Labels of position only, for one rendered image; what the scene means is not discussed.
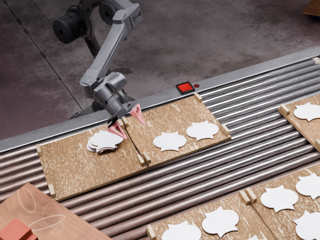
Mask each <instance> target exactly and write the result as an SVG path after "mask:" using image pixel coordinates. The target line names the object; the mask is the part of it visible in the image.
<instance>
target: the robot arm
mask: <svg viewBox="0 0 320 240"><path fill-rule="evenodd" d="M106 1H107V2H108V3H109V4H110V5H112V6H113V7H114V8H116V9H117V10H118V11H117V12H116V13H115V15H114V17H113V19H112V20H113V24H112V27H111V30H110V32H109V34H108V36H107V38H106V40H105V42H104V43H103V45H102V47H101V49H100V51H99V53H98V55H97V57H96V58H95V60H94V62H93V64H92V65H91V66H90V68H89V69H88V70H87V71H86V73H84V74H83V76H82V78H81V79H80V84H81V87H82V89H83V92H84V94H85V96H86V97H87V98H89V99H93V100H95V101H97V100H98V101H99V102H100V104H103V107H104V108H105V109H106V110H107V112H108V113H109V114H110V115H111V117H110V118H109V119H108V120H107V121H106V123H107V124H109V123H110V122H111V121H113V122H112V123H111V124H110V125H109V126H108V129H107V131H108V132H110V133H113V134H116V135H118V136H120V137H122V138H124V139H127V136H126V135H125V133H124V131H123V130H122V128H121V127H120V125H119V124H118V122H117V120H118V119H119V120H120V119H121V118H122V117H123V116H125V115H126V114H127V113H128V112H129V113H130V114H131V115H132V116H133V117H134V118H136V119H137V120H138V121H139V122H140V123H141V124H143V125H145V121H144V118H143V116H142V113H141V109H140V105H139V104H135V105H133V106H132V107H131V108H130V109H129V107H128V106H130V105H131V104H132V103H131V102H130V101H129V102H128V103H126V104H125V105H124V106H123V105H122V104H121V103H120V101H119V100H118V99H117V98H116V97H115V96H114V95H113V93H114V94H116V93H117V92H118V91H120V90H121V89H122V88H123V87H124V86H125V85H127V80H126V78H125V77H124V76H123V75H122V74H121V73H119V72H117V73H115V72H112V73H111V74H109V75H108V76H106V77H105V75H106V73H107V71H108V69H109V67H110V65H111V63H112V61H113V59H114V57H115V55H116V53H117V51H118V49H119V47H120V45H121V43H122V42H123V41H126V40H127V39H128V37H129V35H130V32H131V31H132V30H133V29H134V28H135V27H136V26H137V25H138V24H139V23H140V22H141V21H142V20H143V17H142V13H141V10H140V4H138V3H136V4H134V3H132V2H130V1H129V0H106ZM137 113H138V114H137ZM114 128H116V129H117V130H118V131H119V132H120V133H121V134H120V133H119V132H118V131H116V130H115V129H114Z"/></svg>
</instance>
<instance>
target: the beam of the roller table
mask: <svg viewBox="0 0 320 240"><path fill-rule="evenodd" d="M319 56H320V47H319V46H316V47H313V48H310V49H306V50H302V51H299V52H296V53H293V54H289V55H286V56H283V57H279V58H276V59H273V60H269V61H266V62H262V63H259V64H256V65H252V66H249V67H245V68H243V69H239V70H235V71H232V72H228V73H225V74H222V75H219V76H216V77H212V78H209V79H205V80H201V81H198V82H195V83H192V86H194V85H195V84H199V87H198V88H195V87H194V88H195V91H194V92H191V93H187V94H184V95H181V93H180V92H179V91H178V89H177V88H175V89H172V90H168V91H165V92H161V93H158V94H155V95H151V96H148V97H145V98H142V99H138V100H134V101H131V103H132V104H131V105H130V106H128V107H129V109H130V108H131V107H132V106H133V105H135V104H139V105H140V109H141V111H143V110H147V109H151V108H154V107H157V106H160V105H163V104H167V103H170V102H173V101H176V100H180V99H183V98H186V97H190V96H193V95H194V93H198V94H199V93H203V92H206V91H209V90H213V89H216V88H219V87H223V86H226V85H229V84H232V83H235V82H238V81H242V80H246V79H249V78H252V77H255V76H259V75H262V74H265V73H268V72H271V71H275V70H279V69H282V68H285V67H288V66H291V65H294V64H298V63H301V62H304V61H308V60H311V59H313V58H315V57H319ZM110 117H111V115H110V114H109V113H108V112H107V110H106V109H104V110H100V111H97V112H94V113H91V114H87V115H84V116H81V117H77V118H74V119H71V120H67V121H64V122H60V123H57V124H54V125H50V126H47V127H44V128H41V129H37V130H33V131H30V132H27V133H23V134H20V135H17V136H14V137H10V138H7V139H4V140H0V154H3V153H6V152H9V151H12V150H16V149H19V148H23V147H26V146H29V145H32V144H35V143H39V142H42V141H45V140H49V139H52V138H55V137H58V136H62V135H65V134H68V133H72V132H75V131H78V130H82V129H85V128H88V127H91V126H95V125H98V124H101V123H104V122H106V121H107V120H108V119H109V118H110Z"/></svg>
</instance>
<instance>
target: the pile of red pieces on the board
mask: <svg viewBox="0 0 320 240"><path fill-rule="evenodd" d="M0 240H39V239H38V237H37V236H36V235H34V234H33V233H32V230H31V228H29V227H28V226H26V225H25V224H24V223H22V222H21V221H20V220H18V219H17V218H15V219H14V220H13V221H11V222H10V223H9V224H8V225H7V226H6V227H4V228H3V229H2V230H1V231H0Z"/></svg>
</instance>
